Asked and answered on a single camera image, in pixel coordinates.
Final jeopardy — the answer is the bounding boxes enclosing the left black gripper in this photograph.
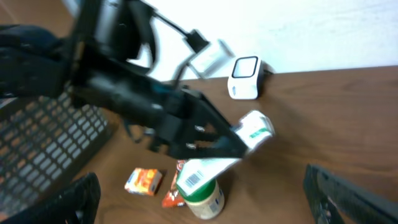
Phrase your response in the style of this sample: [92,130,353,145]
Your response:
[71,67,247,159]

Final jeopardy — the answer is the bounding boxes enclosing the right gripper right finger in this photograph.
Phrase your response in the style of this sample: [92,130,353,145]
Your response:
[303,164,397,224]

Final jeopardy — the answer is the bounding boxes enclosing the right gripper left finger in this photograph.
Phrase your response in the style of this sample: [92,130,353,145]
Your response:
[2,172,101,224]

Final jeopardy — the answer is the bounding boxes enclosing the white green carton box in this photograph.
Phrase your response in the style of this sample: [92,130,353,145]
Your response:
[176,110,275,197]

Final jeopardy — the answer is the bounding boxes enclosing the small orange snack box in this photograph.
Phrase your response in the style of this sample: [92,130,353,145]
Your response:
[124,168,163,196]

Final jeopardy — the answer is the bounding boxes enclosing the green lid jar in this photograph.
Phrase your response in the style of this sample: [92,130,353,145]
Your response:
[180,179,225,220]

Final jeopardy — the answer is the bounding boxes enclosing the red Top chocolate bar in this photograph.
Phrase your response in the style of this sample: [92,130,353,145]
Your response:
[162,160,186,208]

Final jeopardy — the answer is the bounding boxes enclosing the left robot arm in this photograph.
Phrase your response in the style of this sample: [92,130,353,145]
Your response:
[1,1,248,159]

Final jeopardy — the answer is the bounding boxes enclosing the white barcode scanner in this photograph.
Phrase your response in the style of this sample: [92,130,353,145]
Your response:
[227,55,264,100]

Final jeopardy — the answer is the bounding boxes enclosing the grey plastic basket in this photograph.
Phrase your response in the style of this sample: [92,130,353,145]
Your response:
[1,93,115,218]

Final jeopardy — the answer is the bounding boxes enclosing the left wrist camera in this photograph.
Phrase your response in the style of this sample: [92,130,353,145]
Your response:
[188,39,234,79]

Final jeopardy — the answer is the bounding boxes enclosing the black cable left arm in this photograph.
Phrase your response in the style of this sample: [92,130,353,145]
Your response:
[149,9,209,82]

